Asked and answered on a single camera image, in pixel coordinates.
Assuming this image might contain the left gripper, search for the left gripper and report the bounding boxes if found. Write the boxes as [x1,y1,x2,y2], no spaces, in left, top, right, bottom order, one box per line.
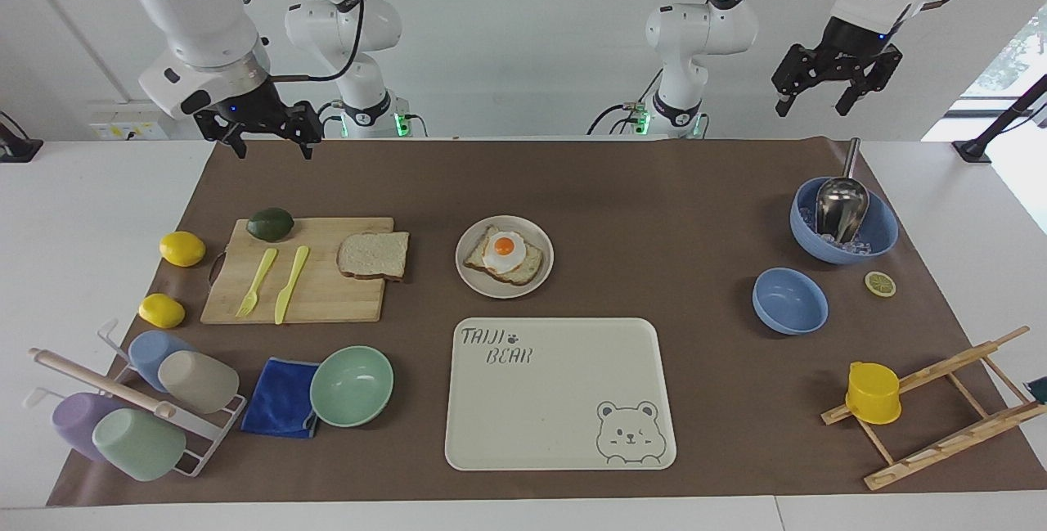
[772,16,904,118]

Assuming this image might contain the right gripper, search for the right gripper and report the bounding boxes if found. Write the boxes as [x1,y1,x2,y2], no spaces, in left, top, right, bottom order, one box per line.
[194,75,325,161]

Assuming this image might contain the round cream plate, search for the round cream plate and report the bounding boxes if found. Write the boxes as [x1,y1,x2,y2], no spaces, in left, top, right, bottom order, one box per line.
[455,214,555,299]

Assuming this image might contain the dark green avocado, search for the dark green avocado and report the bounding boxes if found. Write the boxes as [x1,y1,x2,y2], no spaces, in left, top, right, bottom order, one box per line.
[246,207,295,243]

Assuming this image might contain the metal scoop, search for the metal scoop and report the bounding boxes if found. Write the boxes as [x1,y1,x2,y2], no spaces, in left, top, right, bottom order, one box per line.
[815,137,870,244]

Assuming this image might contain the yellow lemon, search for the yellow lemon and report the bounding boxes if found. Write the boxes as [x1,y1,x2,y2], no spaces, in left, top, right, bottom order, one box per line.
[138,294,186,330]
[159,231,207,268]

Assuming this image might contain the yellow-green plastic fork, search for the yellow-green plastic fork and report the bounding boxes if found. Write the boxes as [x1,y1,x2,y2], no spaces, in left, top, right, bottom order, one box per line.
[236,248,279,319]

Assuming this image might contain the yellow-green plastic knife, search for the yellow-green plastic knife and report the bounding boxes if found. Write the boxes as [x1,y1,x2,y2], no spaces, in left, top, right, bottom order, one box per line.
[274,245,311,326]

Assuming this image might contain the bread slice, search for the bread slice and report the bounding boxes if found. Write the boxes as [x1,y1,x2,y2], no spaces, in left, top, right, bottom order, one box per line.
[336,231,411,281]

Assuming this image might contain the large blue bowl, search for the large blue bowl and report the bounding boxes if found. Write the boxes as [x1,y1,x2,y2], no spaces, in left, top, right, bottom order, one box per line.
[789,177,900,265]

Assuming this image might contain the black stand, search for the black stand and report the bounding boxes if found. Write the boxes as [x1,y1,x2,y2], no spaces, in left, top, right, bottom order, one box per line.
[953,74,1047,164]
[0,110,43,164]

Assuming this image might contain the wooden cutting board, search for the wooden cutting board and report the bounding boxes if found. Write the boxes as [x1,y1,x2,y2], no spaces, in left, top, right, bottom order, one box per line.
[200,217,395,326]

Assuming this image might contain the small blue bowl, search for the small blue bowl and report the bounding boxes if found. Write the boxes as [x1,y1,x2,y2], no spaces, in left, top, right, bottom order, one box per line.
[752,267,829,336]

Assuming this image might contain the blue cup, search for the blue cup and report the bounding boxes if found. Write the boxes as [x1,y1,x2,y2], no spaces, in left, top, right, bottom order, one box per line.
[128,330,197,393]

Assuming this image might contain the beige cup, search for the beige cup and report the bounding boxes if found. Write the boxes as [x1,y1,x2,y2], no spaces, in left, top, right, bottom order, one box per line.
[157,349,240,416]

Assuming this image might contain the fried egg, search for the fried egg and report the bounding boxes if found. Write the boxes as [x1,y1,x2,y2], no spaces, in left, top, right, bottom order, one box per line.
[482,231,526,275]

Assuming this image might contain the mint green bowl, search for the mint green bowl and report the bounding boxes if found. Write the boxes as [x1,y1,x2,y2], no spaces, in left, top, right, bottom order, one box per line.
[309,345,395,429]

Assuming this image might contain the blue cloth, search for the blue cloth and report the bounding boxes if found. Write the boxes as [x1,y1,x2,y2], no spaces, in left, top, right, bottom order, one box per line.
[240,357,321,439]

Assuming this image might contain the toast with fried egg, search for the toast with fried egg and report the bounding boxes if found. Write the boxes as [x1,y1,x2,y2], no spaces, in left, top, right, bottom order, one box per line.
[463,225,545,286]

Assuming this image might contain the wooden rod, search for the wooden rod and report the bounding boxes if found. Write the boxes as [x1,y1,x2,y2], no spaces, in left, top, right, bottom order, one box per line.
[29,348,177,421]

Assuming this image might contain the yellow cup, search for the yellow cup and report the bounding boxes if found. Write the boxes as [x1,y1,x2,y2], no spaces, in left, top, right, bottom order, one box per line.
[844,361,903,425]

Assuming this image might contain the mint green cup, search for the mint green cup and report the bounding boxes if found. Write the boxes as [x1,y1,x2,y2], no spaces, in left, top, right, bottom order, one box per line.
[92,407,187,483]

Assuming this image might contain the purple cup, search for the purple cup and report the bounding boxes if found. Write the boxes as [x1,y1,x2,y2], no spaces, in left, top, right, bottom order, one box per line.
[52,391,124,461]

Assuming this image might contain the wooden rack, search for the wooden rack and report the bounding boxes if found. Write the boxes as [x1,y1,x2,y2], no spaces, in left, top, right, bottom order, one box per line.
[821,325,1047,492]

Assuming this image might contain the cream tray with bear print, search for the cream tray with bear print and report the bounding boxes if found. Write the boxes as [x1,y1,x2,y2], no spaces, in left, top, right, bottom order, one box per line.
[444,317,678,472]

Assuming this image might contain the white wall socket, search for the white wall socket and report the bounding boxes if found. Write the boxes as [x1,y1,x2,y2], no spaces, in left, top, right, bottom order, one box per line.
[88,110,169,142]

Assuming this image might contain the white wire cup rack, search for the white wire cup rack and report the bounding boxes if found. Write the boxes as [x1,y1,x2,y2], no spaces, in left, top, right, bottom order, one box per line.
[23,318,248,479]

